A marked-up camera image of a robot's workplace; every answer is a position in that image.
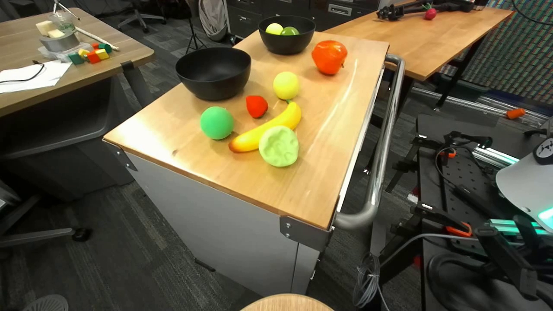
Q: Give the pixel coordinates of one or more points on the light green bumpy fruit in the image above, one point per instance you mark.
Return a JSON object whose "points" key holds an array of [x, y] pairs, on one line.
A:
{"points": [[279, 147]]}

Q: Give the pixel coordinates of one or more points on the yellow toy banana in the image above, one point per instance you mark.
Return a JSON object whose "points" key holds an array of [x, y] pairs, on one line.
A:
{"points": [[249, 140]]}

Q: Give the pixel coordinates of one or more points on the red toy strawberry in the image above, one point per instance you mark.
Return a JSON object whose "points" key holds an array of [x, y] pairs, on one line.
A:
{"points": [[256, 106]]}

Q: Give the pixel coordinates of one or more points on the green toy ball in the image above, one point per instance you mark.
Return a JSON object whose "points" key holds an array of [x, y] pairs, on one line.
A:
{"points": [[217, 123]]}

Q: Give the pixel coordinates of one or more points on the yellow toy lemon ball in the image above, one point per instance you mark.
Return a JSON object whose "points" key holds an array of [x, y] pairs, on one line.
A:
{"points": [[286, 85]]}

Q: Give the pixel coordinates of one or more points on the red orange toy pepper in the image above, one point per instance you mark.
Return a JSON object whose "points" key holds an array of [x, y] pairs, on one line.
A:
{"points": [[329, 56]]}

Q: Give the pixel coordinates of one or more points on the yellow green toy apple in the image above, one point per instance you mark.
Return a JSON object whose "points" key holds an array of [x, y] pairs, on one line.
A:
{"points": [[274, 28]]}

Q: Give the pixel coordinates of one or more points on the green toy lime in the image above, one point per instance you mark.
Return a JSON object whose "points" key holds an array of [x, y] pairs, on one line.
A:
{"points": [[291, 32]]}

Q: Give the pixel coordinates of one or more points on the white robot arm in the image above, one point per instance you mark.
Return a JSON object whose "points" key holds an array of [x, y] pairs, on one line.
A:
{"points": [[529, 184]]}

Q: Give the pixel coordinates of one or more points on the black bowl with banana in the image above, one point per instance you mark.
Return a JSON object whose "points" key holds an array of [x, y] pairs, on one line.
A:
{"points": [[215, 73]]}

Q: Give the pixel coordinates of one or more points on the black bowl with pepper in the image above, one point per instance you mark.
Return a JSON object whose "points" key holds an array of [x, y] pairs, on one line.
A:
{"points": [[288, 45]]}

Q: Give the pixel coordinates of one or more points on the round wooden stool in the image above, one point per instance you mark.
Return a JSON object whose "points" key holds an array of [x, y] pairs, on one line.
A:
{"points": [[288, 303]]}

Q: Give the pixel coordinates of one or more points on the colourful toy blocks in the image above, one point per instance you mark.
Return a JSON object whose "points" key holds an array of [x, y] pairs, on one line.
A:
{"points": [[94, 54]]}

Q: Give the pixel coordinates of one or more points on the wooden office desk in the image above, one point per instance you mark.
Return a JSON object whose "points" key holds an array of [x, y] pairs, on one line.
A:
{"points": [[54, 113]]}

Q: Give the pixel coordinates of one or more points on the white paper sheets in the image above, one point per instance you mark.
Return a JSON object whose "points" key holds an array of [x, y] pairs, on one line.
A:
{"points": [[33, 76]]}

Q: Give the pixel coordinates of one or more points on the clear plastic container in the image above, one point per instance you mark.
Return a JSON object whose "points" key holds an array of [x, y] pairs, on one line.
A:
{"points": [[58, 33]]}

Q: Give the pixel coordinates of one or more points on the silver cart handle bar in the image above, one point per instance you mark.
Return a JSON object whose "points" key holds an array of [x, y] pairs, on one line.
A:
{"points": [[370, 208]]}

